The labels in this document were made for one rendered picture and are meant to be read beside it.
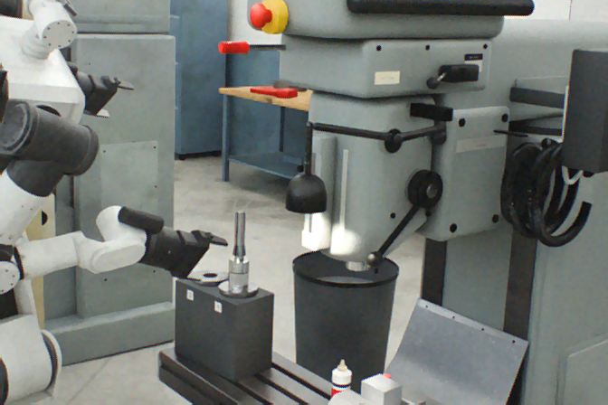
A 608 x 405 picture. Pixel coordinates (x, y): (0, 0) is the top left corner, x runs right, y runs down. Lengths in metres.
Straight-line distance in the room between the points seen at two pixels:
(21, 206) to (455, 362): 1.01
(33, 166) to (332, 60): 0.55
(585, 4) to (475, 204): 4.64
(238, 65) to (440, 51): 7.61
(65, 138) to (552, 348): 1.10
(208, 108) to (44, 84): 7.43
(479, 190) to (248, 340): 0.64
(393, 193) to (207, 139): 7.58
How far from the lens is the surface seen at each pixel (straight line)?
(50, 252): 1.72
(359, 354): 3.69
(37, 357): 1.90
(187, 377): 2.05
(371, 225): 1.53
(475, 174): 1.68
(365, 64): 1.42
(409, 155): 1.56
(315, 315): 3.64
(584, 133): 1.55
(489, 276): 1.94
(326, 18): 1.37
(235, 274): 1.94
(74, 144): 1.54
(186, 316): 2.05
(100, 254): 1.71
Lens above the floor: 1.80
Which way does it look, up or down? 12 degrees down
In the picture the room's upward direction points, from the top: 2 degrees clockwise
